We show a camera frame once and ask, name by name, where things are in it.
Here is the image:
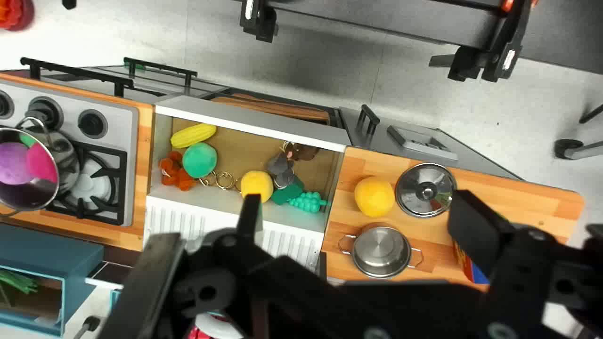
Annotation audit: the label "green plush grapes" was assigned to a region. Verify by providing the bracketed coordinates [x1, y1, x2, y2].
[289, 191, 331, 216]

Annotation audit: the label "black metal rack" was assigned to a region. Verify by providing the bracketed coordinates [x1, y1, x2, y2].
[18, 55, 201, 101]

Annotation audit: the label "wooden toy kitchen counter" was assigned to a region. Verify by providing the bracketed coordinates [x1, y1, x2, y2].
[0, 72, 589, 291]

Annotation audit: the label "orange plush toy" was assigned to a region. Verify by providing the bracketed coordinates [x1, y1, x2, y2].
[159, 150, 199, 193]

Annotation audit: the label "silver pot lid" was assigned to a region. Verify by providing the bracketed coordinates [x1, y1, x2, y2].
[395, 163, 459, 221]

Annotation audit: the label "black stove knob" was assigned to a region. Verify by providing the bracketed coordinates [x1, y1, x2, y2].
[76, 108, 110, 142]
[0, 89, 16, 121]
[27, 95, 67, 131]

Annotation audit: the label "grey plush mouse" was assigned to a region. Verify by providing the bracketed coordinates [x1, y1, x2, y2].
[267, 142, 319, 189]

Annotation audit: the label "teal planter bin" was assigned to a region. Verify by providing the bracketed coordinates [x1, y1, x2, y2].
[0, 225, 106, 338]

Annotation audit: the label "metal key rings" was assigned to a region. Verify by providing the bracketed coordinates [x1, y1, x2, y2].
[201, 172, 244, 195]

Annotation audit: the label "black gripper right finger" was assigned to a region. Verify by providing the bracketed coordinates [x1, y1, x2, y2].
[448, 189, 603, 317]

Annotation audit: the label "large silver pot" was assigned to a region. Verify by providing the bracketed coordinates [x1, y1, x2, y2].
[0, 116, 82, 214]

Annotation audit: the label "red plush object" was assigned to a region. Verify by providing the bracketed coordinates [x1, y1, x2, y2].
[0, 0, 37, 33]

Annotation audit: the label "black stove grate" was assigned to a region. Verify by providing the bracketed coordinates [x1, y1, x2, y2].
[50, 142, 131, 227]

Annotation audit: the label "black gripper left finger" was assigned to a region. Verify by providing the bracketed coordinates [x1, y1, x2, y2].
[101, 193, 267, 339]

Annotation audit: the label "pink plush toy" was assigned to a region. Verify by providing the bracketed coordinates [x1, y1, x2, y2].
[25, 146, 59, 185]

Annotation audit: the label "black stand foot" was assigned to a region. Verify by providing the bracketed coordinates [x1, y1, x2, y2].
[238, 0, 280, 46]
[431, 0, 536, 84]

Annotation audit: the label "yellow plush pear toy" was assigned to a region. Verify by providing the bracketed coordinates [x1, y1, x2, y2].
[353, 176, 399, 219]

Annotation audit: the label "purple plush toy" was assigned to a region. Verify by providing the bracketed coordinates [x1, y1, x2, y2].
[0, 142, 35, 189]

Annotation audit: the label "white toy sink basin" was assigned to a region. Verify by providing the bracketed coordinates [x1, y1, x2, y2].
[146, 95, 351, 272]

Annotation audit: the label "green plush ball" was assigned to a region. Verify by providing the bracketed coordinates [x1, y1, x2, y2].
[182, 142, 221, 182]

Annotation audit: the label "grey toy stove top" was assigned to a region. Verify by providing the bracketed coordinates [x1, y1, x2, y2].
[0, 82, 140, 229]

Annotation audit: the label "yellow plush ball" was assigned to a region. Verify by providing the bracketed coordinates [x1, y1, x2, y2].
[240, 170, 276, 206]

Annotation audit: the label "yellow elongated plush toy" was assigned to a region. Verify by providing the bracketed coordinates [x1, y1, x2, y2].
[169, 123, 220, 151]

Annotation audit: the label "black chair base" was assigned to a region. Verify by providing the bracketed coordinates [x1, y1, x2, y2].
[553, 103, 603, 163]

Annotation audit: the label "small silver pot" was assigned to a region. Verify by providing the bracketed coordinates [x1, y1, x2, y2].
[338, 223, 425, 281]

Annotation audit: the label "colourful toy cube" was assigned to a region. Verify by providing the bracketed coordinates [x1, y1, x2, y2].
[453, 244, 493, 289]

